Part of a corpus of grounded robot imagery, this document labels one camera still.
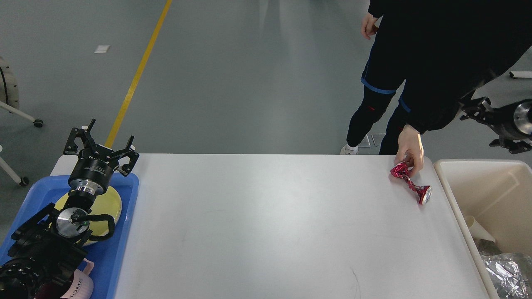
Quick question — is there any white bar on floor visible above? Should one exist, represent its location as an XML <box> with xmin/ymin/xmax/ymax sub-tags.
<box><xmin>509</xmin><ymin>71</ymin><xmax>532</xmax><ymax>79</ymax></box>

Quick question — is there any right floor outlet plate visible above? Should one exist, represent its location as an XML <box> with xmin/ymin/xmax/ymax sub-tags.
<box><xmin>371</xmin><ymin>133</ymin><xmax>386</xmax><ymax>147</ymax></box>

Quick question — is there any beige plastic bin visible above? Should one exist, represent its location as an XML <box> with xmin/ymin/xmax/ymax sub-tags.
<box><xmin>434</xmin><ymin>159</ymin><xmax>532</xmax><ymax>299</ymax></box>

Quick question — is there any person's left hand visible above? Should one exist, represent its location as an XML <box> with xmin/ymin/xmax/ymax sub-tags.
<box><xmin>394</xmin><ymin>124</ymin><xmax>424</xmax><ymax>177</ymax></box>

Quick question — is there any pink mug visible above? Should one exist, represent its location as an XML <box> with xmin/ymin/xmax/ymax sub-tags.
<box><xmin>37</xmin><ymin>257</ymin><xmax>95</xmax><ymax>299</ymax></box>

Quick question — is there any crushed red can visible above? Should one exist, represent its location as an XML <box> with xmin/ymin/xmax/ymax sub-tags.
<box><xmin>390</xmin><ymin>162</ymin><xmax>432</xmax><ymax>206</ymax></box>

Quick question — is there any left background chair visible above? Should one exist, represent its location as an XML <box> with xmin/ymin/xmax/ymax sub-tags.
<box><xmin>0</xmin><ymin>57</ymin><xmax>44</xmax><ymax>186</ymax></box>

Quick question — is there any yellow plastic plate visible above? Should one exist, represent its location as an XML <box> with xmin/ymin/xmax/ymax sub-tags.
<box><xmin>54</xmin><ymin>186</ymin><xmax>123</xmax><ymax>247</ymax></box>

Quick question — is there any white paper cup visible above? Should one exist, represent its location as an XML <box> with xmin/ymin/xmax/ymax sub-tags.
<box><xmin>464</xmin><ymin>216</ymin><xmax>496</xmax><ymax>243</ymax></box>

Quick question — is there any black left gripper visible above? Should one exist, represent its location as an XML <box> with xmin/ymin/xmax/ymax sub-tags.
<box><xmin>64</xmin><ymin>119</ymin><xmax>140</xmax><ymax>196</ymax></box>

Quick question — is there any person in black clothes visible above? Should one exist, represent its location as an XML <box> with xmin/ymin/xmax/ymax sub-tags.
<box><xmin>341</xmin><ymin>0</ymin><xmax>531</xmax><ymax>155</ymax></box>

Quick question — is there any floor outlet plate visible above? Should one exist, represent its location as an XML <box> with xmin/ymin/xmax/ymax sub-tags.
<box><xmin>371</xmin><ymin>133</ymin><xmax>386</xmax><ymax>147</ymax></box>
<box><xmin>358</xmin><ymin>135</ymin><xmax>371</xmax><ymax>148</ymax></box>

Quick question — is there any left floor outlet plate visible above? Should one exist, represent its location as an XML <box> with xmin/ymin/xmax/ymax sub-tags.
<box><xmin>358</xmin><ymin>135</ymin><xmax>371</xmax><ymax>148</ymax></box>

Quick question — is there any person's right hand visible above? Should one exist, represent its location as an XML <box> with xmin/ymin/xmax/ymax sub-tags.
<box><xmin>360</xmin><ymin>13</ymin><xmax>379</xmax><ymax>40</ymax></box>

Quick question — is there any blue plastic tray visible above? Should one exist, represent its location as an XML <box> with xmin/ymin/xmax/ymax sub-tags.
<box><xmin>0</xmin><ymin>173</ymin><xmax>139</xmax><ymax>299</ymax></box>

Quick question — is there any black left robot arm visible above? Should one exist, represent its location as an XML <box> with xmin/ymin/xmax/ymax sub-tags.
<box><xmin>1</xmin><ymin>119</ymin><xmax>140</xmax><ymax>299</ymax></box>

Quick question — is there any aluminium foil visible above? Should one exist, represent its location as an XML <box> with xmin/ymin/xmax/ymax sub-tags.
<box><xmin>474</xmin><ymin>240</ymin><xmax>532</xmax><ymax>299</ymax></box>

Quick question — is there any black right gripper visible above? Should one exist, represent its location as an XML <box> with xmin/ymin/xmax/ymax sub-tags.
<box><xmin>459</xmin><ymin>97</ymin><xmax>532</xmax><ymax>154</ymax></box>

